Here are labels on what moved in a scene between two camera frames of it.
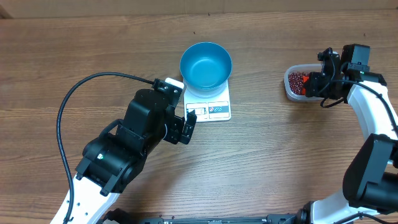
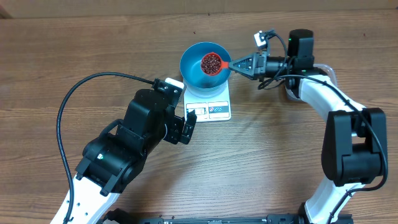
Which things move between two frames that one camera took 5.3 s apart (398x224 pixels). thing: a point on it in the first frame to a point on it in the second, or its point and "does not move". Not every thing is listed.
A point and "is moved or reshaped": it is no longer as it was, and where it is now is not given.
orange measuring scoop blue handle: [305, 78] is moved or reshaped
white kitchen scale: [207, 109] does not move
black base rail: [120, 216] does not move
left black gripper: [176, 126] does not move
